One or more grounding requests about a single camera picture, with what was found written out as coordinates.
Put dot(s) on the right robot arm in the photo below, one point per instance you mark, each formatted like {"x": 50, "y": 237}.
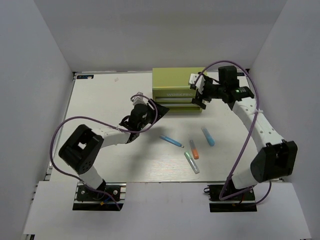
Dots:
{"x": 275, "y": 156}

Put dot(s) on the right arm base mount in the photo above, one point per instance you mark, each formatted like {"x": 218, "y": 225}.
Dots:
{"x": 245, "y": 202}

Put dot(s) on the green metal drawer box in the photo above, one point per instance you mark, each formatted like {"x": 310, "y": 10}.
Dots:
{"x": 171, "y": 89}

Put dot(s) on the blue cap lead case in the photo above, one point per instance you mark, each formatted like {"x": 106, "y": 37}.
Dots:
{"x": 208, "y": 136}

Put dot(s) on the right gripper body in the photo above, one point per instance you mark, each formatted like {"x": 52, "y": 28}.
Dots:
{"x": 212, "y": 91}

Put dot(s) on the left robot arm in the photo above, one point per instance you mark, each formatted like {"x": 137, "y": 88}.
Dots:
{"x": 82, "y": 147}

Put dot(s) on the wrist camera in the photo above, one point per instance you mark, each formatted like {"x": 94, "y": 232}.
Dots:
{"x": 197, "y": 81}
{"x": 138, "y": 98}

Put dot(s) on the blue utility knife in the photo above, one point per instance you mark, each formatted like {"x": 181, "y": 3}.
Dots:
{"x": 170, "y": 140}

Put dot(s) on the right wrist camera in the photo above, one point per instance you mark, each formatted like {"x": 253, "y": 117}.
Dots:
{"x": 197, "y": 81}

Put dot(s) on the green cap lead case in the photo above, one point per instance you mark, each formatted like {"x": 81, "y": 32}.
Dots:
{"x": 191, "y": 162}

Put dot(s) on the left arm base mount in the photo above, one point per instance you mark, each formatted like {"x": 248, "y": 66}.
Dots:
{"x": 88, "y": 200}

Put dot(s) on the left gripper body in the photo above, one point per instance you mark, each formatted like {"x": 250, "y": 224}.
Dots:
{"x": 150, "y": 117}

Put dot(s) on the orange cap lead case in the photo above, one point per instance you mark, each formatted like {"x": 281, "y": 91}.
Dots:
{"x": 194, "y": 150}

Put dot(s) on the left blue corner label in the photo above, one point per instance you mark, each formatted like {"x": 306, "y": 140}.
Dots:
{"x": 85, "y": 77}

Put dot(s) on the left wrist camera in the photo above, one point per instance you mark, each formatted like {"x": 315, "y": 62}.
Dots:
{"x": 138, "y": 98}

